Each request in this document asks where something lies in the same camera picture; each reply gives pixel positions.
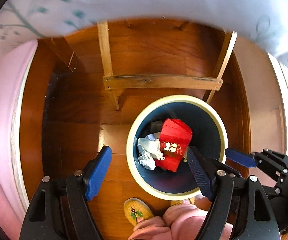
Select dark wooden leg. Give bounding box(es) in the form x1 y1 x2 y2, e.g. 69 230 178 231
38 36 79 73

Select dark grey scrap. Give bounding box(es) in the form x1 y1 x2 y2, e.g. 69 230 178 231
149 120 163 134

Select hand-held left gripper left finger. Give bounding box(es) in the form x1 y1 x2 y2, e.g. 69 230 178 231
19 145 112 240

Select person's pink trousers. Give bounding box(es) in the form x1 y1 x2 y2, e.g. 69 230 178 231
129 204 234 240

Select crumpled white paper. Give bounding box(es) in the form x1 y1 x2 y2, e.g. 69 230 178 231
137 134 165 171

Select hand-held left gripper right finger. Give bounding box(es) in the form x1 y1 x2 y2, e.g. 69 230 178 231
186 146 282 240

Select yellow embroidered slipper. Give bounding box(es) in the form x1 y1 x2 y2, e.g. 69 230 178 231
123 198 154 227
170 196 196 206

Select red box with white print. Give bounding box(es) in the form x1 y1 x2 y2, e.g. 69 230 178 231
155 118 193 173

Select wooden table frame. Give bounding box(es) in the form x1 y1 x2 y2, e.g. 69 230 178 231
97 20 238 111

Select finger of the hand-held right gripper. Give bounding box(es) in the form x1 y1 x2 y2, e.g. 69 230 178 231
225 148 288 180
215 158 246 180

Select blue bin with cream rim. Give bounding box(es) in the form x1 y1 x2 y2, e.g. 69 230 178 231
126 95 228 201

